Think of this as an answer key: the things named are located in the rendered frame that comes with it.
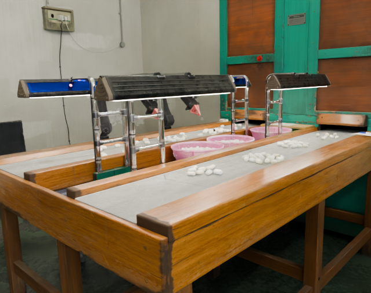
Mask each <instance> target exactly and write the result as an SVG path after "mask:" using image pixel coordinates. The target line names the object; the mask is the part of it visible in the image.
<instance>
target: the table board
mask: <svg viewBox="0 0 371 293"><path fill-rule="evenodd" d="M0 205H1V206H2V207H3V208H5V209H7V210H8V211H10V212H12V213H14V214H16V215H17V216H18V217H20V218H22V219H23V220H26V221H28V222H29V223H30V224H32V225H33V226H36V227H37V228H39V229H40V230H42V231H44V232H46V233H47V234H49V235H51V236H52V237H54V238H56V239H57V240H59V241H61V242H62V243H64V244H66V245H68V246H69V247H71V248H73V249H74V250H76V251H78V252H83V254H84V255H87V257H89V258H90V259H92V260H93V261H94V262H96V263H98V264H100V265H101V266H103V267H105V268H106V269H108V270H110V271H113V272H114V273H115V274H116V275H118V276H120V277H122V278H123V279H125V280H127V281H129V282H130V283H132V284H134V285H136V286H138V287H139V288H141V289H142V290H144V291H145V292H147V293H170V279H169V262H168V238H167V237H165V236H163V235H160V234H157V233H155V232H153V231H150V230H148V229H146V228H143V227H141V226H138V225H136V224H133V223H131V222H128V221H126V220H123V219H121V218H119V217H116V216H113V215H111V214H109V213H106V212H104V211H101V210H99V209H96V208H93V207H91V206H89V205H86V204H84V203H82V202H79V201H76V200H74V199H71V198H69V197H67V196H64V195H62V194H59V193H57V192H54V191H52V190H49V189H47V188H45V187H42V186H40V185H37V184H34V183H32V182H30V181H27V180H25V179H23V178H20V177H18V176H15V175H12V174H10V173H8V172H5V171H3V170H0Z"/></svg>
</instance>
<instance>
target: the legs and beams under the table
mask: <svg viewBox="0 0 371 293"><path fill-rule="evenodd" d="M0 214H1V223H2V232H3V241H4V247H5V256H6V265H7V270H8V279H9V288H10V293H26V284H28V285H29V286H30V287H31V288H32V289H33V290H34V291H36V292H37V293H83V287H82V274H81V260H80V252H78V251H76V250H74V249H73V248H71V247H69V246H68V245H66V244H64V243H62V242H61V241H59V240H57V239H56V240H57V252H58V258H59V270H60V282H61V288H62V292H61V291H59V290H58V289H57V288H56V287H54V286H53V285H52V284H51V283H49V282H48V281H46V280H45V279H44V278H42V277H41V276H40V275H39V274H38V273H36V272H35V271H34V270H33V269H31V268H30V267H28V266H27V265H26V264H25V263H23V257H22V251H21V241H20V231H19V222H18V216H17V215H16V214H14V213H12V212H10V211H8V210H7V209H5V208H3V207H2V206H1V205H0ZM324 216H327V217H332V218H335V219H339V220H344V221H348V222H351V223H356V224H360V225H363V230H362V231H361V232H360V233H359V234H358V235H357V236H356V237H355V238H354V239H353V240H352V241H351V242H350V243H349V244H348V245H347V246H346V247H345V248H344V249H342V250H341V251H340V252H339V253H338V254H337V255H336V256H335V257H334V258H333V259H332V260H331V261H330V262H329V263H328V264H327V265H326V266H325V267H324V268H323V269H322V251H323V228H324ZM361 248H362V253H361V255H362V256H365V257H368V258H371V171H370V172H368V175H367V184H366V200H365V214H364V215H363V214H360V213H355V212H350V211H347V210H342V209H337V208H332V207H328V206H325V200H323V201H322V202H320V203H318V204H317V205H315V206H313V207H312V208H310V209H308V210H307V211H306V215H305V244H304V265H300V264H298V263H294V262H291V261H289V260H286V259H283V258H280V257H277V256H273V255H271V254H269V253H266V252H263V251H260V250H257V249H255V248H252V247H248V248H246V249H245V250H243V251H241V252H240V253H238V254H237V255H236V256H238V257H241V258H243V259H246V260H249V261H251V262H254V263H256V264H259V265H261V266H264V267H267V268H269V269H272V270H275V271H278V272H280V273H283V274H285V275H288V276H290V277H293V278H296V279H298V280H301V281H303V287H302V289H300V290H299V292H298V293H320V291H321V289H322V288H323V287H324V286H325V285H326V284H327V283H328V282H329V281H330V280H331V279H332V278H333V277H334V276H335V275H336V274H337V273H338V272H339V270H340V269H341V268H342V267H343V266H344V265H345V264H346V263H347V262H348V261H349V260H350V259H351V258H352V257H353V256H354V255H355V254H356V253H357V252H358V251H359V250H360V249H361ZM205 277H207V278H209V279H210V280H212V281H215V280H216V279H218V278H220V277H221V275H220V265H219V266H217V267H216V268H214V269H212V270H211V271H209V272H208V273H206V275H205ZM122 293H147V292H145V291H144V290H142V289H141V288H139V287H138V286H136V285H135V286H133V287H131V288H129V289H128V290H126V291H124V292H122ZM176 293H192V283H190V284H189V285H187V286H185V287H184V288H182V289H181V290H179V291H177V292H176Z"/></svg>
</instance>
